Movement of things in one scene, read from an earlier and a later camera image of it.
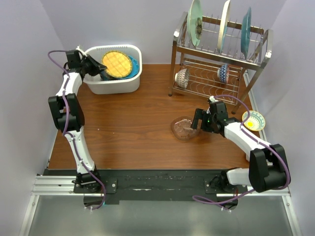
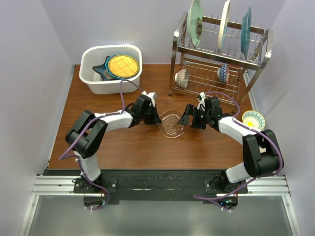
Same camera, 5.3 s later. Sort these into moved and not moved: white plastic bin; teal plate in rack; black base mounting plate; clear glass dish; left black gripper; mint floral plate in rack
Moved: clear glass dish; left black gripper
Not moved: mint floral plate in rack; black base mounting plate; white plastic bin; teal plate in rack
